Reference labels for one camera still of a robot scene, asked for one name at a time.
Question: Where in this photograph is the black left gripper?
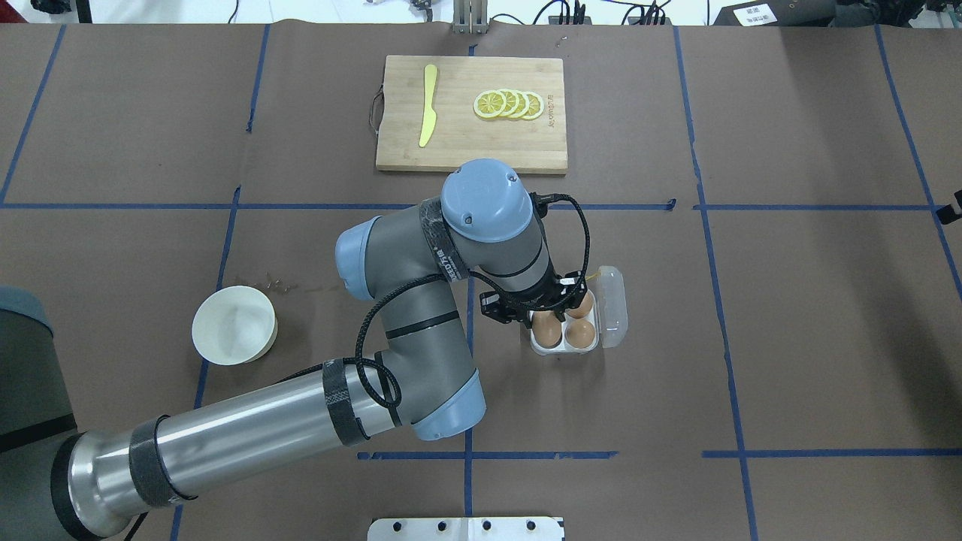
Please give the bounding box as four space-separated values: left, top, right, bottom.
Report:
479 270 588 325

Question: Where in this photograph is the brown egg from bowl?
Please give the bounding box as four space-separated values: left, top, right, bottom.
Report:
531 310 563 349

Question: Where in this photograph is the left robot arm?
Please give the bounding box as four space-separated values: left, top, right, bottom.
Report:
2 159 587 540

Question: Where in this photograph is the brown egg in box rear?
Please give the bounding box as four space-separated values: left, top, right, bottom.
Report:
566 290 595 319

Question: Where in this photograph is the brown egg in box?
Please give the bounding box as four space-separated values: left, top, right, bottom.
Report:
566 290 595 319
564 319 597 349

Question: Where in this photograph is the brown egg in box front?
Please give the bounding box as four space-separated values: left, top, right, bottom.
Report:
564 319 597 349

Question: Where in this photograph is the clear plastic egg box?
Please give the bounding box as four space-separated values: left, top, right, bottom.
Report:
529 266 628 356

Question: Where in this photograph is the wooden cutting board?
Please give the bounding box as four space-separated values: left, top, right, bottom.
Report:
376 55 568 175

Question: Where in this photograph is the lemon slice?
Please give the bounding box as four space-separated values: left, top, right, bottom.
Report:
507 90 530 119
496 88 520 119
472 90 508 119
519 90 544 120

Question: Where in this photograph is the yellow plastic knife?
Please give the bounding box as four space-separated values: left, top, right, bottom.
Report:
418 64 439 148

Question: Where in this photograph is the white bowl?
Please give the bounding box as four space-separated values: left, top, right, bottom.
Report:
190 286 279 366

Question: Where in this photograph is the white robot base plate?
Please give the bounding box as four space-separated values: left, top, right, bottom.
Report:
367 516 566 540

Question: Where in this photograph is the aluminium camera post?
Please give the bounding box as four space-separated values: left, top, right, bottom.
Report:
452 0 490 35

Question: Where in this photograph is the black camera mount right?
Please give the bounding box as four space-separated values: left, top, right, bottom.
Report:
936 189 962 225

